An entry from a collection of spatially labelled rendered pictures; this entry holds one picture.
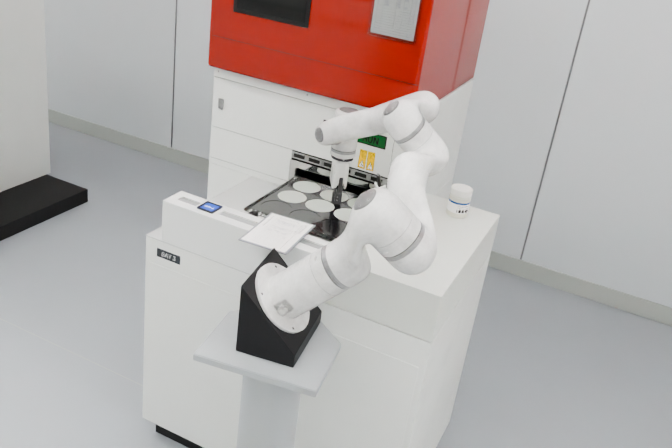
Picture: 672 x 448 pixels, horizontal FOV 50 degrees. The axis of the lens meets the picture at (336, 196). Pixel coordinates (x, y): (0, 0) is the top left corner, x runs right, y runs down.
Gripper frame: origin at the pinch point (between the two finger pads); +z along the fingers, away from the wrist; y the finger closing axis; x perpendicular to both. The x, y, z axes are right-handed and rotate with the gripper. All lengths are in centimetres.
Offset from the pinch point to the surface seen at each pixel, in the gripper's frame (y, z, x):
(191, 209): 25, -4, -47
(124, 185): -197, 92, -103
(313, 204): 1.9, 2.2, -7.9
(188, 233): 25, 4, -47
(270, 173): -32.5, 6.7, -21.6
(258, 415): 74, 30, -24
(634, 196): -92, 29, 165
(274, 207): 6.3, 2.2, -21.2
